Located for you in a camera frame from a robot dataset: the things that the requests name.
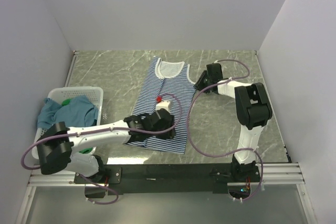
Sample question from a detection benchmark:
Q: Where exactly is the teal blue tank top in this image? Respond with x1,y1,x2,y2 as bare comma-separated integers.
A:
37,95,99,130

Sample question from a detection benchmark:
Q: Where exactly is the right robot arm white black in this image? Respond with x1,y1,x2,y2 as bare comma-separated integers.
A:
194,61,273,182

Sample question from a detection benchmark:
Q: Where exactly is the green tank top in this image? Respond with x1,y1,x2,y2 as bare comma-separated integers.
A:
61,99,71,106

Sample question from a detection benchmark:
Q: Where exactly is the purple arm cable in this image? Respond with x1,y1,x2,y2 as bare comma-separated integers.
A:
21,93,192,205
186,59,264,204

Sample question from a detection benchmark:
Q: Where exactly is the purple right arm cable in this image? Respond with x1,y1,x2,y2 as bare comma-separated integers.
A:
186,59,264,204

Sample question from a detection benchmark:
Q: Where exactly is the white plastic laundry basket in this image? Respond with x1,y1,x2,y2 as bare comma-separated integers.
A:
31,86,104,159

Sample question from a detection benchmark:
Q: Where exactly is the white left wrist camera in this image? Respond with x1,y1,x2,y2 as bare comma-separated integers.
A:
155,96,172,112

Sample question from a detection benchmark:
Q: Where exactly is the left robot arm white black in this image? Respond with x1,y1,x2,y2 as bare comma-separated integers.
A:
36,109,175,183

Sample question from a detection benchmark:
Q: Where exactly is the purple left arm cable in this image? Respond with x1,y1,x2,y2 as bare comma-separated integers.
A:
21,93,192,205

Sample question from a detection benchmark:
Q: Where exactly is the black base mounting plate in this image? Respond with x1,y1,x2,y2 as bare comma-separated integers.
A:
73,163,263,199

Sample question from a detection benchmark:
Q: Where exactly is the blue white striped tank top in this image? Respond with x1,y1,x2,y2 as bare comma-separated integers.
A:
128,57,196,154

